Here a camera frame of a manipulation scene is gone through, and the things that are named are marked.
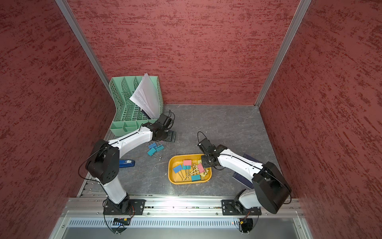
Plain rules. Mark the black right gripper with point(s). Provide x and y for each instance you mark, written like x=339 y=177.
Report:
x=204 y=163

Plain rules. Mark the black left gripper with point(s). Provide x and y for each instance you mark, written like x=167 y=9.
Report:
x=169 y=139

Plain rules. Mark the teal binder clip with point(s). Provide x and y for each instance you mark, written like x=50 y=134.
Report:
x=196 y=178
x=153 y=152
x=159 y=148
x=186 y=169

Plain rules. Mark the pink binder clip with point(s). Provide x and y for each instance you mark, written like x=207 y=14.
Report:
x=187 y=163
x=197 y=169

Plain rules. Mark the yellow binder clip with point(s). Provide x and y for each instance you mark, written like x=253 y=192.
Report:
x=205 y=175

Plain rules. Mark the yellow plastic storage box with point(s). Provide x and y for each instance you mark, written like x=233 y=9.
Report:
x=177 y=160

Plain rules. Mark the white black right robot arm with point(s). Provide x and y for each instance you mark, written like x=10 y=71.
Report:
x=270 y=189

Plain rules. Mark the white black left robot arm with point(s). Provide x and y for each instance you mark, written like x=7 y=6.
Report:
x=103 y=163

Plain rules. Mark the green plastic file organizer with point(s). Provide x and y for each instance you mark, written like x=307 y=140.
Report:
x=128 y=115

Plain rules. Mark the white paper stack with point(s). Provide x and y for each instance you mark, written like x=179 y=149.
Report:
x=146 y=97

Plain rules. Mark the blue stapler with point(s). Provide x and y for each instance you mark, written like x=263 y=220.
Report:
x=126 y=163

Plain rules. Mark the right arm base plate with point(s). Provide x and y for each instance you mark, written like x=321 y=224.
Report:
x=234 y=208

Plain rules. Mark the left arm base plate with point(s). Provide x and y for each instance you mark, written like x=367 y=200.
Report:
x=134 y=207

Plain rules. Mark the aluminium front rail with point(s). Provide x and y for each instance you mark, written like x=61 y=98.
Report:
x=175 y=206

